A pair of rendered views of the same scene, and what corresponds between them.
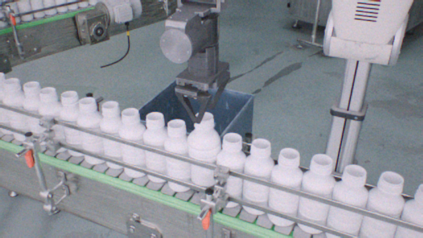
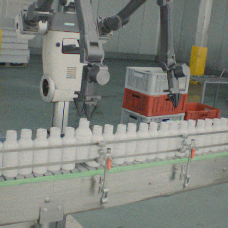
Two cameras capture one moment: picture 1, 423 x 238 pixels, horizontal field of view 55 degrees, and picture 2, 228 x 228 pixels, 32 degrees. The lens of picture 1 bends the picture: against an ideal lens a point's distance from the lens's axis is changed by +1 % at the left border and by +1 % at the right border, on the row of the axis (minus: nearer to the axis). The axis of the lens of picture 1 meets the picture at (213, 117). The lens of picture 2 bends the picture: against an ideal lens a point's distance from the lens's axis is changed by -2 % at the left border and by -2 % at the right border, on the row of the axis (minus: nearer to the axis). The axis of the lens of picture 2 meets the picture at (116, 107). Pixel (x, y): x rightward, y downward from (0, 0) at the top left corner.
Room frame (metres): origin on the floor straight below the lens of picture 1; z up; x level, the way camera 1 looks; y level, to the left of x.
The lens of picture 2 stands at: (-0.16, 1.26, 1.60)
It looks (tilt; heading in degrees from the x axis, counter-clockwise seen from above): 13 degrees down; 300
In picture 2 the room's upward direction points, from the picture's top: 7 degrees clockwise
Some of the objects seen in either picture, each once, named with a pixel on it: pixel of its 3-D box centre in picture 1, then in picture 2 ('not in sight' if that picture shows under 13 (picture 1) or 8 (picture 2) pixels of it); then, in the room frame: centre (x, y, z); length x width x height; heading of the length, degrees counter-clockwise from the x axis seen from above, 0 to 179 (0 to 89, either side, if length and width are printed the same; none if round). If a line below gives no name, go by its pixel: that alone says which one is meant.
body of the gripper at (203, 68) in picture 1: (203, 60); (87, 88); (0.69, 0.02, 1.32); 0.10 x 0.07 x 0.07; 155
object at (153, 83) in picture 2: not in sight; (157, 80); (1.61, -2.62, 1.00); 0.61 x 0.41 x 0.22; 72
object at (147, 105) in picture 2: not in sight; (155, 100); (1.61, -2.63, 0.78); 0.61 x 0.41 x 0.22; 72
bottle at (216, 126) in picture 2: not in sight; (215, 135); (0.36, -0.68, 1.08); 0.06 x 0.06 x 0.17
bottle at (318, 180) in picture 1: (316, 194); (130, 142); (0.59, -0.20, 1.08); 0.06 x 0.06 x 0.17
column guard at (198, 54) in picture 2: not in sight; (197, 65); (3.75, -9.97, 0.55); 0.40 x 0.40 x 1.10; 65
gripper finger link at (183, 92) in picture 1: (199, 98); (88, 108); (0.67, 0.03, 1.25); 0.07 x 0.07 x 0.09; 65
